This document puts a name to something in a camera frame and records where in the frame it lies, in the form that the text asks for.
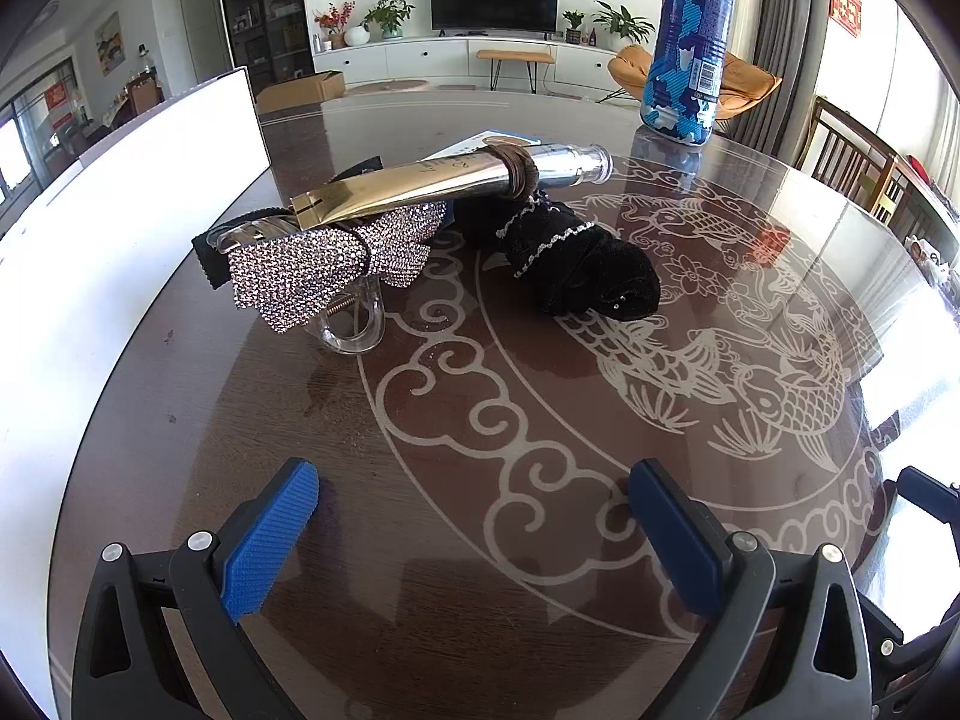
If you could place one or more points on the black television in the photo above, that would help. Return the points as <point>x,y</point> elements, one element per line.
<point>495,0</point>

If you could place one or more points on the framed wall painting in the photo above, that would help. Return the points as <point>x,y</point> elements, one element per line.
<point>109,43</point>

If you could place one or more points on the wooden chair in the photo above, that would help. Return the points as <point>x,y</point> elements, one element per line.
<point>847,157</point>

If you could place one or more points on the grey curtain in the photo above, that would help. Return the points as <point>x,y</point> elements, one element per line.
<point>791,37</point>

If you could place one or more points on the blue white ointment box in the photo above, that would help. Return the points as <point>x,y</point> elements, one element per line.
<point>472,144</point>

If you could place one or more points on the red flower arrangement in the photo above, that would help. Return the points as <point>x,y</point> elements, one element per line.
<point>334,19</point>

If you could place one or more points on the small potted plant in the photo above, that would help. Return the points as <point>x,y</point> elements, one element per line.
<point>574,24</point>

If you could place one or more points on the white door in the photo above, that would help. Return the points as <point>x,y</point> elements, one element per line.
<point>195,30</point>

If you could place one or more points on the white cardboard box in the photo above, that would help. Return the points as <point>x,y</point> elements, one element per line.
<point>112,277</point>

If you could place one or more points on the large leafy potted plant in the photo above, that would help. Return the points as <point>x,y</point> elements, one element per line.
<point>622,19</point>

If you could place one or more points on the wooden stool with metal legs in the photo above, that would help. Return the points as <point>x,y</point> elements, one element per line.
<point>514,55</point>

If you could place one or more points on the black scrunchie with silver trim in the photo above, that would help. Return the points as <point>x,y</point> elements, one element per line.
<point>592,277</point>

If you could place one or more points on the orange lounge chair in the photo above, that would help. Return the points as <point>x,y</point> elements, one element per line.
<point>750,82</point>

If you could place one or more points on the round beige floor mat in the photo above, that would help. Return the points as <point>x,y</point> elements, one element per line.
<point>390,86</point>

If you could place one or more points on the red door decoration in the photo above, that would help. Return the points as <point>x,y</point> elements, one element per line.
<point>58,101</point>

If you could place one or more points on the white round vase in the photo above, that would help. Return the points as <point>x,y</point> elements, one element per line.
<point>356,36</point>

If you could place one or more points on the green potted plant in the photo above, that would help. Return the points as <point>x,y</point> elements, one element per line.
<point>388,15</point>

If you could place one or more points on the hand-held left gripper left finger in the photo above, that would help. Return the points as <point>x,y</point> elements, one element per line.
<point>270,540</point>

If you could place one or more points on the red wall decoration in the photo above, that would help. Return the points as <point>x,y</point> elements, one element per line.
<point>847,7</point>

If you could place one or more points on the blue camouflage bottle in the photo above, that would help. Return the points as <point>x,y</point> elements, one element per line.
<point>686,52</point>

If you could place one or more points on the brown patterned glass desktop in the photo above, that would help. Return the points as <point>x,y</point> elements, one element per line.
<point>525,465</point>

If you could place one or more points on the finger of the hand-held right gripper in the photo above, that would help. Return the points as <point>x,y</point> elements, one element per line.
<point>934,499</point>
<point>915,660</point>

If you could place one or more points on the rhinestone bow claw clip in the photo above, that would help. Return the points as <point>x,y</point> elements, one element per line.
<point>322,262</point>

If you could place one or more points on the dark glass display cabinet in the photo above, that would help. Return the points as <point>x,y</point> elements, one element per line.
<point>262,7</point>

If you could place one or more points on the covered standing air conditioner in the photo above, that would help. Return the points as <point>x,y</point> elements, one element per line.
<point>752,0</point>

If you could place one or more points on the gold cosmetic tube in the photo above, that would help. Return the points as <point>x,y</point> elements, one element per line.
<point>390,191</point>

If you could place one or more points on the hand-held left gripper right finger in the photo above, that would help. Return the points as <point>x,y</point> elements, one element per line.
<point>675,532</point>

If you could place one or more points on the brown cardboard box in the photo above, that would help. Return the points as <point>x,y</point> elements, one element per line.
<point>300,94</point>

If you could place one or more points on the dining chair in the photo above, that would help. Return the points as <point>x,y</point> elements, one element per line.
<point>142,90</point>

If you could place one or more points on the white television cabinet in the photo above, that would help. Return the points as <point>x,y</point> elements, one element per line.
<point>405,60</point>

